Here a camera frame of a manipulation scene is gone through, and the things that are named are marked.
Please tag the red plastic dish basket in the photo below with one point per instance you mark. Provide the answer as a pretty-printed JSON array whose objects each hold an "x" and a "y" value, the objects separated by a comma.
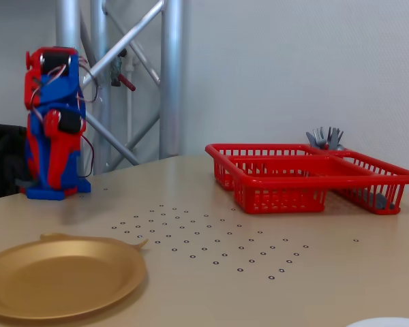
[{"x": 279, "y": 182}]

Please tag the grey utensil lying in basket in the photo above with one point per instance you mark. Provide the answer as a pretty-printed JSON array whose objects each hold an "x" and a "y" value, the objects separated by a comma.
[{"x": 380, "y": 201}]

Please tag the gold plastic fork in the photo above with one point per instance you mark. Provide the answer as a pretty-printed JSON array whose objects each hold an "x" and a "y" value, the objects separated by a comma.
[{"x": 141, "y": 243}]

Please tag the grey table clamp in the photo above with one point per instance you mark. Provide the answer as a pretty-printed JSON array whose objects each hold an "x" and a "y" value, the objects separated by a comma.
[{"x": 24, "y": 183}]

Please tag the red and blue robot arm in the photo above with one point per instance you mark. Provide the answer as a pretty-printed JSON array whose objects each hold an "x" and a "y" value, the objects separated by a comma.
[{"x": 54, "y": 194}]

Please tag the gold plastic plate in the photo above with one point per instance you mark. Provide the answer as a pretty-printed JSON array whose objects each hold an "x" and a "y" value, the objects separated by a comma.
[{"x": 68, "y": 276}]

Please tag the black chair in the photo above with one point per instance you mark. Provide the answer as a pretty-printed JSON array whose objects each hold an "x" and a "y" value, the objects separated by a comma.
[{"x": 3, "y": 160}]

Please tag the white round disc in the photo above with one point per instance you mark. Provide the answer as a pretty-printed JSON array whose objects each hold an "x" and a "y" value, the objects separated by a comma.
[{"x": 388, "y": 323}]

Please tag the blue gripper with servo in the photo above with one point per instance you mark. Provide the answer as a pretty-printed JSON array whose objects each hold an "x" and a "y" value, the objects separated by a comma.
[{"x": 56, "y": 160}]

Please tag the grey plastic fork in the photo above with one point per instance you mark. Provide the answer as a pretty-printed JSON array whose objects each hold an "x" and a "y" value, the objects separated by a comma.
[
  {"x": 334, "y": 141},
  {"x": 318, "y": 139}
]

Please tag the aluminium truss frame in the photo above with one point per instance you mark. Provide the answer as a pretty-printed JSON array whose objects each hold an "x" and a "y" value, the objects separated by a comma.
[{"x": 172, "y": 68}]

